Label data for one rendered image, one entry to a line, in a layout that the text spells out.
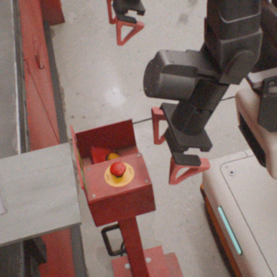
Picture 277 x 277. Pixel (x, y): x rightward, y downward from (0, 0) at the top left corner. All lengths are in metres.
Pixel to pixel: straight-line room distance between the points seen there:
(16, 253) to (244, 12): 0.59
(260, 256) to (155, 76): 0.97
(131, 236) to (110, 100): 1.18
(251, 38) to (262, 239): 1.00
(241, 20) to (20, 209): 0.46
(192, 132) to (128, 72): 1.86
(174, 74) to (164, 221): 1.30
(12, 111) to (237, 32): 0.69
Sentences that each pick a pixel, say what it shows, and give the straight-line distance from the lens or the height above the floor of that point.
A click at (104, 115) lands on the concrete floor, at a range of 2.28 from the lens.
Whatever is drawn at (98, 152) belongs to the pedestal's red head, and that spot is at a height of 0.74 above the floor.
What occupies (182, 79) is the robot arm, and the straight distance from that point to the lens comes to 0.61.
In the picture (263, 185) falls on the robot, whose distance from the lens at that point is 1.61.
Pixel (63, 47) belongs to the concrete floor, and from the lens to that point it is 2.84.
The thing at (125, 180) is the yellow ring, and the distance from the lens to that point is 1.01.
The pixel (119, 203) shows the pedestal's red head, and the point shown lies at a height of 0.74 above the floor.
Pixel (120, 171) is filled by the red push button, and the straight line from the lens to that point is 0.99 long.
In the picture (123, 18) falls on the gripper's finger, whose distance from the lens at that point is 0.98.
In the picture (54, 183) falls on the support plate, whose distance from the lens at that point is 0.76.
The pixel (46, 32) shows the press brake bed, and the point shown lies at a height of 0.05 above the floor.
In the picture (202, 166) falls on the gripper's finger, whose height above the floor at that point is 1.05.
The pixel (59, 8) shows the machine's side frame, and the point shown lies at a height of 0.11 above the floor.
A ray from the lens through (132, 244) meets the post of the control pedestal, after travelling 1.36.
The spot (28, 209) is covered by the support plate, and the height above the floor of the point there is 1.00.
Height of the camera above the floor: 1.59
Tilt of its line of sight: 47 degrees down
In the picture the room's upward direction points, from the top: 10 degrees counter-clockwise
